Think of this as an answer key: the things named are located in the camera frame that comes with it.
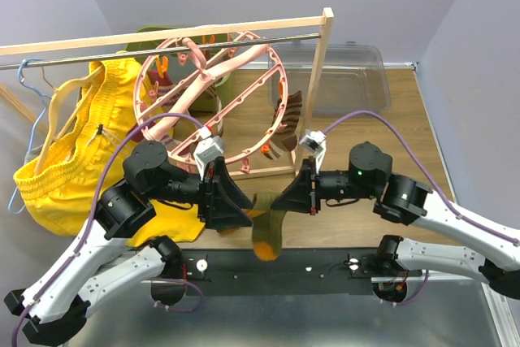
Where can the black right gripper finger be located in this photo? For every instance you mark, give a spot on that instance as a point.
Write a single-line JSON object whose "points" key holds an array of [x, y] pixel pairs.
{"points": [[294, 202], [299, 189]]}

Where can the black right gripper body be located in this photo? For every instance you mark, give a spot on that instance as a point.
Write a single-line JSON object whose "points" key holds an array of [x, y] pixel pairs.
{"points": [[329, 184]]}

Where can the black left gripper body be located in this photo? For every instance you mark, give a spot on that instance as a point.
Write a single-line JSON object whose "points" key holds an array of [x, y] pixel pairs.
{"points": [[207, 188]]}

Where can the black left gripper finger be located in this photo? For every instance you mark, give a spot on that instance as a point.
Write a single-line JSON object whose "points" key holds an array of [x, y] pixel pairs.
{"points": [[230, 188], [223, 216]]}

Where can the green striped sock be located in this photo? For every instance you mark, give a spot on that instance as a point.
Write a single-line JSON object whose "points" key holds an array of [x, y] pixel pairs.
{"points": [[267, 226]]}

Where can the brown striped sock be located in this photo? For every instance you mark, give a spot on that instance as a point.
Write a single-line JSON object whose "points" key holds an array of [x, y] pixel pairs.
{"points": [[208, 102], [285, 138]]}

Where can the pink round clip hanger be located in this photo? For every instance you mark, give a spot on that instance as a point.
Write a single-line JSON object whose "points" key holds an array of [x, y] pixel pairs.
{"points": [[193, 75]]}

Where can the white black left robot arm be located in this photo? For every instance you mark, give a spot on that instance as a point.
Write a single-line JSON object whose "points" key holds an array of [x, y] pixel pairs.
{"points": [[56, 307]]}

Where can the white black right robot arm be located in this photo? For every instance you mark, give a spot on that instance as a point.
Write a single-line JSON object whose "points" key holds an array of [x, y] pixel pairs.
{"points": [[485, 251]]}

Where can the maroon striped sock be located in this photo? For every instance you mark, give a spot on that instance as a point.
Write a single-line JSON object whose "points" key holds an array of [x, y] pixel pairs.
{"points": [[153, 88]]}

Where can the clear plastic bin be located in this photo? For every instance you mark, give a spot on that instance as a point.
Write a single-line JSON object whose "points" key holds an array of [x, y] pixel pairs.
{"points": [[353, 78]]}

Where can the yellow garment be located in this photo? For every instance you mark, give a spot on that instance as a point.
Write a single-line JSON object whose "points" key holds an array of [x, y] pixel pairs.
{"points": [[58, 190]]}

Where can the wooden clothes rack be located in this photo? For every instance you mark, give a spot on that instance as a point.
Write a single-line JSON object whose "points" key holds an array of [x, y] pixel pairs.
{"points": [[323, 22]]}

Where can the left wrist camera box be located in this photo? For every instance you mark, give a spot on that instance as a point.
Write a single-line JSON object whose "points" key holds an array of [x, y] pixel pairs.
{"points": [[208, 149]]}

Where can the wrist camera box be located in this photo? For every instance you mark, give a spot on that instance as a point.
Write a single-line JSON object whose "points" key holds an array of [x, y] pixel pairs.
{"points": [[316, 143], [208, 149]]}

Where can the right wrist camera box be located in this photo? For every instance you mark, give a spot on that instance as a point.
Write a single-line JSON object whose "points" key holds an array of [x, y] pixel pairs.
{"points": [[316, 143]]}

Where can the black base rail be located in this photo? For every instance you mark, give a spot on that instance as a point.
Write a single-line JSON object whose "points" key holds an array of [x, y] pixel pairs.
{"points": [[306, 271]]}

